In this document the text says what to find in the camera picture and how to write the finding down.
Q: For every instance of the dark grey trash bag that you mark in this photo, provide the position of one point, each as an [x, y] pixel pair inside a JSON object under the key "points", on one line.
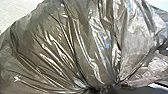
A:
{"points": [[66, 46]]}

